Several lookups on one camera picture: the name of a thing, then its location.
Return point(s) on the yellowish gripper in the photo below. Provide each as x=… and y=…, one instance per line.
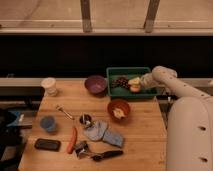
x=135, y=81

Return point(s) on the yellow apple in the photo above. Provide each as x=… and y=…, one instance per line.
x=135, y=88

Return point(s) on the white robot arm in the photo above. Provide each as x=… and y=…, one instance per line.
x=190, y=121

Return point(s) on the green plastic tray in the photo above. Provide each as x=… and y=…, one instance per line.
x=113, y=73

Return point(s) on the dark grape bunch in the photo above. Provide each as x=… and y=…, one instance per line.
x=120, y=82

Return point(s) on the orange bowl with food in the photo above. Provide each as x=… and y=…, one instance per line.
x=118, y=110

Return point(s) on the purple bowl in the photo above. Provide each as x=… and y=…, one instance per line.
x=95, y=84

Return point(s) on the blue grey cloth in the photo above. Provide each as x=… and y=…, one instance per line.
x=99, y=131

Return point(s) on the small black round object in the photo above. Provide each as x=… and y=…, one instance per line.
x=85, y=120

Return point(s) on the wooden table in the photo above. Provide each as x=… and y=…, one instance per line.
x=144, y=132

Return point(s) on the small dark metal clip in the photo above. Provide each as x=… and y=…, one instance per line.
x=80, y=147

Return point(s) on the white paper cup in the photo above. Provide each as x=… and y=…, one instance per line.
x=49, y=85

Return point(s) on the blue plastic cup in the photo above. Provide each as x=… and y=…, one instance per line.
x=48, y=124

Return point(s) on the black smartphone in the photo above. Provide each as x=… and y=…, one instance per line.
x=47, y=144

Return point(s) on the black bag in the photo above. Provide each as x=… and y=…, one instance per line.
x=10, y=140

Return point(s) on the black handled utensil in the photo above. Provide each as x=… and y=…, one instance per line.
x=100, y=156

